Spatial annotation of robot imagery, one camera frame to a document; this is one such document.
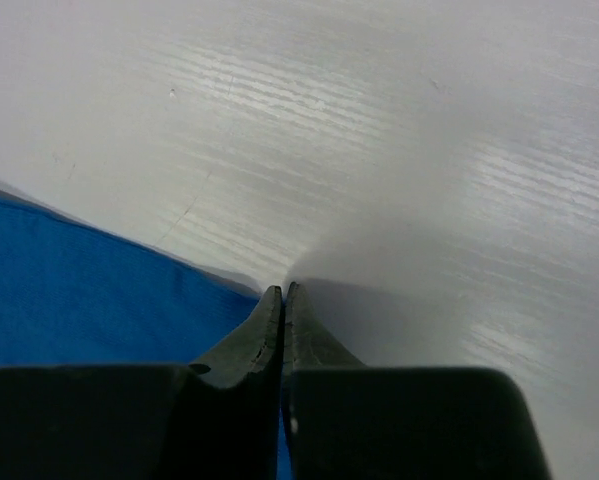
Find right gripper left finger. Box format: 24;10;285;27
0;286;283;479

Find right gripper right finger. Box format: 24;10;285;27
282;283;551;479

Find blue tank top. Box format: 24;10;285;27
0;182;293;480

